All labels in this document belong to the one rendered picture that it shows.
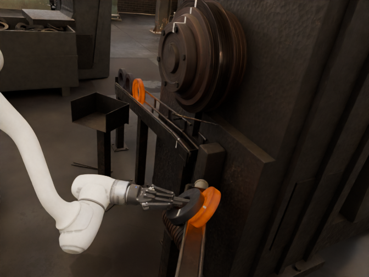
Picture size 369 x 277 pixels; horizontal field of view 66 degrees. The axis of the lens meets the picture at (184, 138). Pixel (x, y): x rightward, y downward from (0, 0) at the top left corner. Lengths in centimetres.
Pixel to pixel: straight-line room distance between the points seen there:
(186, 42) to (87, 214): 71
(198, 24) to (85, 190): 74
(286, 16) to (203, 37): 29
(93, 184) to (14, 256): 91
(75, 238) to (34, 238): 96
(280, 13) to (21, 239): 174
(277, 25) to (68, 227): 95
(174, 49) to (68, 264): 125
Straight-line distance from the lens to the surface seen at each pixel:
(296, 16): 104
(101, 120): 181
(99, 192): 108
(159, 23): 831
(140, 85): 197
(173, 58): 119
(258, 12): 116
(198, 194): 104
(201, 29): 115
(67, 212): 101
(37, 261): 184
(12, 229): 204
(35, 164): 99
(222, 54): 109
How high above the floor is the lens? 142
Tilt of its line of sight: 29 degrees down
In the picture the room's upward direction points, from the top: 8 degrees clockwise
